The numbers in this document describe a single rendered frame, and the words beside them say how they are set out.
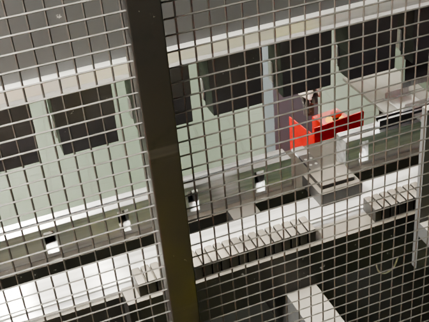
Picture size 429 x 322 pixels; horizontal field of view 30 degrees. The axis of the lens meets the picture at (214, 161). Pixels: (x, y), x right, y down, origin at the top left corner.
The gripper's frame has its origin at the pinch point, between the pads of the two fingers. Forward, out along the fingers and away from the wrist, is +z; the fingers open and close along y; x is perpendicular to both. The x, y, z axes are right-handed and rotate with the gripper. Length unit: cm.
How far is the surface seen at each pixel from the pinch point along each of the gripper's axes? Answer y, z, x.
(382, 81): -22.8, -13.5, -14.0
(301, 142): -1.9, 10.5, 4.8
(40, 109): 224, 65, 46
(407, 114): -43.1, -11.2, -7.7
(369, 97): -29.0, -13.0, -4.6
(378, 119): -40.0, -11.1, 0.7
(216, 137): 137, 73, -25
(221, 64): -42, -44, 50
